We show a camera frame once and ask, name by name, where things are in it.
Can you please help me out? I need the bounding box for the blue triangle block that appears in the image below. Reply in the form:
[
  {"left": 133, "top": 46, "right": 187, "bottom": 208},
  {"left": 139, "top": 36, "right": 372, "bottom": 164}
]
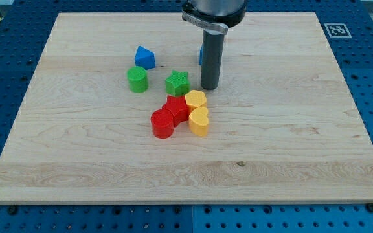
[{"left": 134, "top": 45, "right": 156, "bottom": 70}]

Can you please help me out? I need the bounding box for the yellow hexagon block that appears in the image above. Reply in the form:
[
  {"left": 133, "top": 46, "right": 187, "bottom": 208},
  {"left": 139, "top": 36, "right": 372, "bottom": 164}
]
[{"left": 184, "top": 90, "right": 207, "bottom": 113}]

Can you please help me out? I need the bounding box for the red star block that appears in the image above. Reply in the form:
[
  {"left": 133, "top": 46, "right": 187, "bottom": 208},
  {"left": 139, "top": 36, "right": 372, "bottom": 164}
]
[{"left": 162, "top": 96, "right": 189, "bottom": 127}]

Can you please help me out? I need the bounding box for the light wooden board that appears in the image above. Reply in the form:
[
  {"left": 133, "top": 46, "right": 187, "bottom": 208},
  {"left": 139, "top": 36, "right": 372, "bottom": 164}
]
[{"left": 0, "top": 12, "right": 373, "bottom": 205}]

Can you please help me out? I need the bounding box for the green star block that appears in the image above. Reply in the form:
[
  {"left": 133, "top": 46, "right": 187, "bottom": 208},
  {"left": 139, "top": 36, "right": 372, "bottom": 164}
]
[{"left": 165, "top": 70, "right": 190, "bottom": 97}]

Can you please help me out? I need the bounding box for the red cylinder block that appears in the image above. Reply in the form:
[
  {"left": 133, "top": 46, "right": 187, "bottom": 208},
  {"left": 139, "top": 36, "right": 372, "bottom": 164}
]
[{"left": 150, "top": 109, "right": 174, "bottom": 139}]

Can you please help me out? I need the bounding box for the blue block behind rod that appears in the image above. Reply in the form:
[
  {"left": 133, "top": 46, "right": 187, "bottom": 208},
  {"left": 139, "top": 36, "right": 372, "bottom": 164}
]
[{"left": 198, "top": 46, "right": 203, "bottom": 66}]

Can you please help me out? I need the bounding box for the green cylinder block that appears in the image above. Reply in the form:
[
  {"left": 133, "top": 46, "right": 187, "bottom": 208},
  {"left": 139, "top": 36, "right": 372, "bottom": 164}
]
[{"left": 127, "top": 66, "right": 148, "bottom": 93}]

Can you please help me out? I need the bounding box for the white fiducial marker tag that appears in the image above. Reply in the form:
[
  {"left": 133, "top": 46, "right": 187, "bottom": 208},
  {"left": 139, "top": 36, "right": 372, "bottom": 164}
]
[{"left": 324, "top": 23, "right": 352, "bottom": 38}]

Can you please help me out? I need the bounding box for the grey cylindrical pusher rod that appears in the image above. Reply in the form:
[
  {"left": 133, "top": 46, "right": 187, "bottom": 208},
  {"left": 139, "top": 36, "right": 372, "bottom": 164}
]
[{"left": 201, "top": 30, "right": 224, "bottom": 90}]

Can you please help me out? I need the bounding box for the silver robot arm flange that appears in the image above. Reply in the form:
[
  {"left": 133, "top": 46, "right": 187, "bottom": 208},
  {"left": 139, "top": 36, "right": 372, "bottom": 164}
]
[{"left": 181, "top": 0, "right": 247, "bottom": 35}]

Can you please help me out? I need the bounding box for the yellow heart block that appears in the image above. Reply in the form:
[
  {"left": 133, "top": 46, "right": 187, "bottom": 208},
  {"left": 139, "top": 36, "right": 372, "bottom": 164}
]
[{"left": 188, "top": 107, "right": 209, "bottom": 137}]

